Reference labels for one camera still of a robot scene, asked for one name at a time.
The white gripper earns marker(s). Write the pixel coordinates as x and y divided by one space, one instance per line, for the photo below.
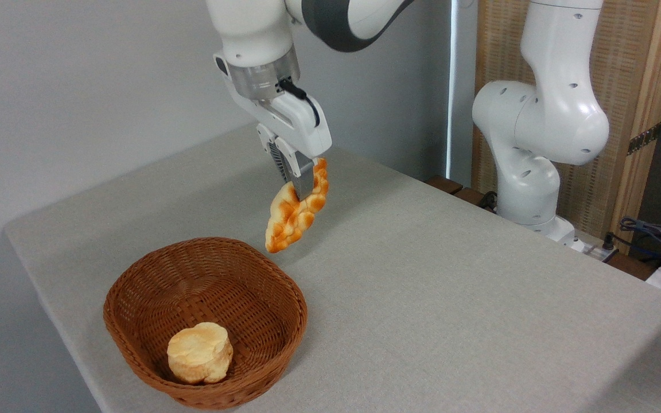
302 126

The twisted golden bread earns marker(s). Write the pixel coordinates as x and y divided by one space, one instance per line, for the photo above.
290 221

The black plug at robot base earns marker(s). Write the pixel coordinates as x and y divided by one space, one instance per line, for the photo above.
487 199

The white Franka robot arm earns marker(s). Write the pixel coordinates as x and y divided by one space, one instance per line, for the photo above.
548 115

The round pale bread roll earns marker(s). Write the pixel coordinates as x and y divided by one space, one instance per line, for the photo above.
199 353

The brown wicker basket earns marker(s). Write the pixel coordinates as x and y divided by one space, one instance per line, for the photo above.
261 298

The black screen hinge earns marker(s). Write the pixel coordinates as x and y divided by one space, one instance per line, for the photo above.
644 138

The wooden woven folding screen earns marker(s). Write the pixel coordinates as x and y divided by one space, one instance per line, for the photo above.
634 69

